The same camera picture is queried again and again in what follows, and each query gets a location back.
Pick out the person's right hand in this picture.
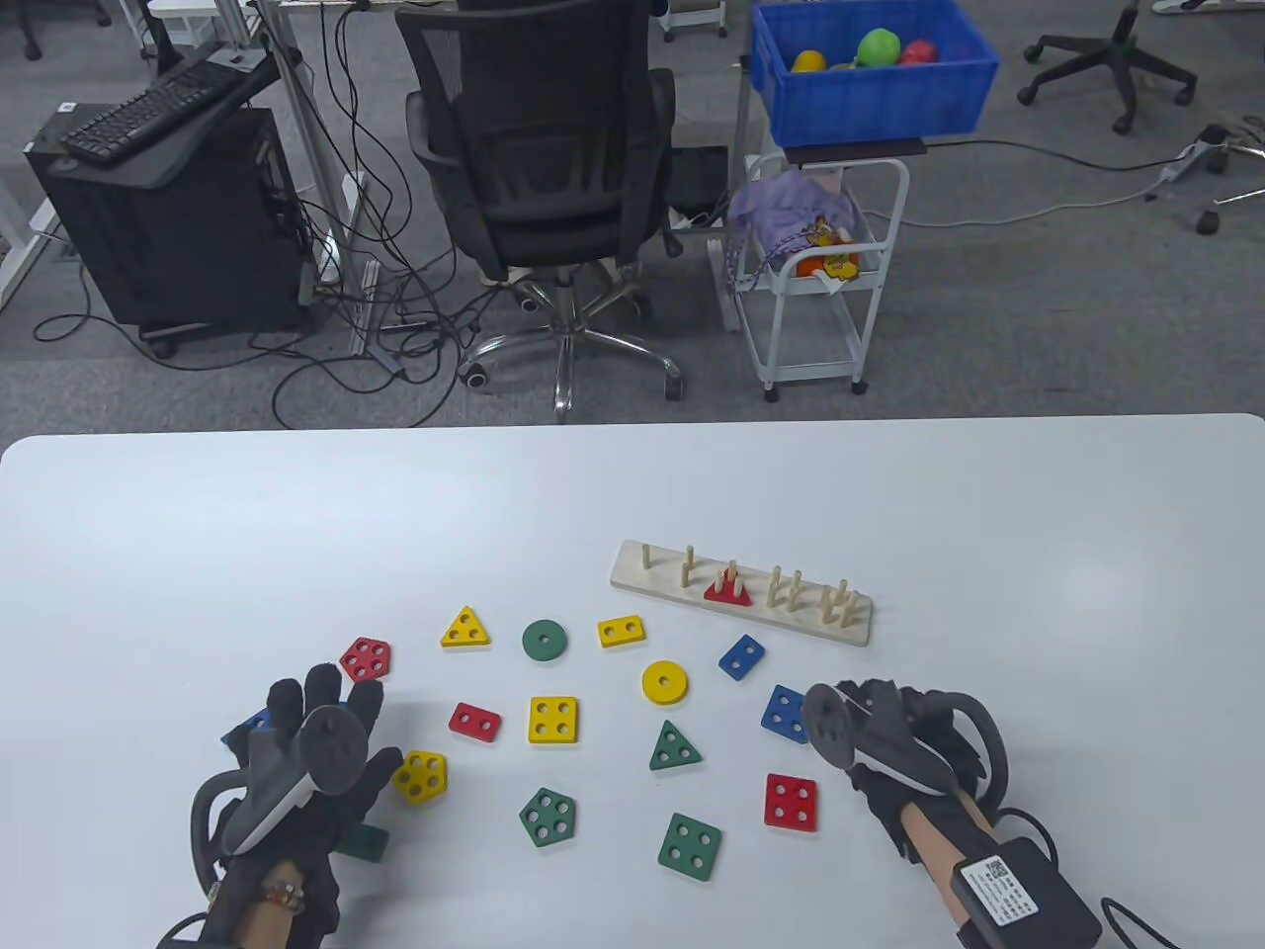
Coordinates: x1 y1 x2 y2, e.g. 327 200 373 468
836 678 995 863

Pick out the person's left hand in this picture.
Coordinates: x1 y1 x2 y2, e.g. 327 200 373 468
212 664 405 876

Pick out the yellow pentagon block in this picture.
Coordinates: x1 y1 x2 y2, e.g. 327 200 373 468
392 750 449 807

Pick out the red square block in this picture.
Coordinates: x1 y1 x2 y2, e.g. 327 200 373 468
763 774 820 834

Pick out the red pentagon block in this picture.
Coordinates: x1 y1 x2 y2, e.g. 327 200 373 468
338 637 392 686

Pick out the blue triangle block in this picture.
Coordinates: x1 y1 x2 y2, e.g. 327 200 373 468
219 706 275 749

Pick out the blue square block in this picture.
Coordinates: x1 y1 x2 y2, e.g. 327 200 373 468
760 683 813 744

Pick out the green pentagon block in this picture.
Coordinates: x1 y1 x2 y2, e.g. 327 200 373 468
518 787 578 849

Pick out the green square block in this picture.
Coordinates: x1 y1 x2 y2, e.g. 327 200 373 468
657 813 723 883

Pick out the yellow square block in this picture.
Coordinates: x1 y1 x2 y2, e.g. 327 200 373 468
528 696 580 747

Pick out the green triangle block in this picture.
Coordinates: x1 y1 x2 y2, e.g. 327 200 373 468
648 720 704 773

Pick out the yellow circle block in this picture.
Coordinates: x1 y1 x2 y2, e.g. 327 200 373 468
640 658 691 709

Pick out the wooden board with posts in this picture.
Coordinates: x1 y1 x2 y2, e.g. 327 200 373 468
610 540 876 647

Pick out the person's left forearm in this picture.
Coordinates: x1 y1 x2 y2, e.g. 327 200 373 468
208 860 342 949

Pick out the grey tracking controller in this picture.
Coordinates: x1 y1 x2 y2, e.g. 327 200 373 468
190 704 373 891
802 680 1011 802

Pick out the white metal cart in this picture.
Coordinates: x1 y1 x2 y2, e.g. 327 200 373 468
708 153 910 401

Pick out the orange yellow toy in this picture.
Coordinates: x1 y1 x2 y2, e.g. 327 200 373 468
794 219 863 298

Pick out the black computer tower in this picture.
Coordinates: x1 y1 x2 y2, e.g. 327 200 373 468
24 104 315 337

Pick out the purple cloth bag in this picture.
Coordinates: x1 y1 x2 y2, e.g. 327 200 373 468
726 173 861 293

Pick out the black floor box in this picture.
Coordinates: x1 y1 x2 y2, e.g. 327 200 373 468
670 146 732 223

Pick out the black mesh office chair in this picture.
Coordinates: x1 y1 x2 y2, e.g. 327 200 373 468
395 0 685 424

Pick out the dark flat board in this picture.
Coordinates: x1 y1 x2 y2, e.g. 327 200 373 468
783 136 930 167

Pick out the chair leg with caster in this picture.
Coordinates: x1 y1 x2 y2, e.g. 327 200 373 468
1194 188 1265 236

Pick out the blue plastic crate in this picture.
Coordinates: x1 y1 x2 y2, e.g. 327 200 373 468
748 0 1000 149

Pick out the black keyboard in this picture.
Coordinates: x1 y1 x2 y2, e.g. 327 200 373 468
61 54 248 164

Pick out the white power strip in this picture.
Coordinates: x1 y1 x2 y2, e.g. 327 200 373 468
1156 138 1231 184

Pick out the black swivel office chair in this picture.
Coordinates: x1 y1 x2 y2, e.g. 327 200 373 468
1018 0 1199 136

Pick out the small white cart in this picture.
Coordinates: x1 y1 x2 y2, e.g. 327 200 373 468
657 0 729 43

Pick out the black chair base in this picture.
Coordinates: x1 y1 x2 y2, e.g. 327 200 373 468
20 0 115 62

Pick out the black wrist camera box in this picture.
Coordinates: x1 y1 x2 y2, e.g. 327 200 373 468
951 835 1103 949

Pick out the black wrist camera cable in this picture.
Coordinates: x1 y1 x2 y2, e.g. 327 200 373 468
993 806 1187 949

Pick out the bundle of black floor cables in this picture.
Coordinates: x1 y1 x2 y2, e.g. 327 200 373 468
35 0 495 431

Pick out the white desk frame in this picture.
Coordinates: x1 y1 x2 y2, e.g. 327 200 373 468
247 0 386 362

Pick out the white floor cable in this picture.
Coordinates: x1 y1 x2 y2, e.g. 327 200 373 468
894 168 1187 230

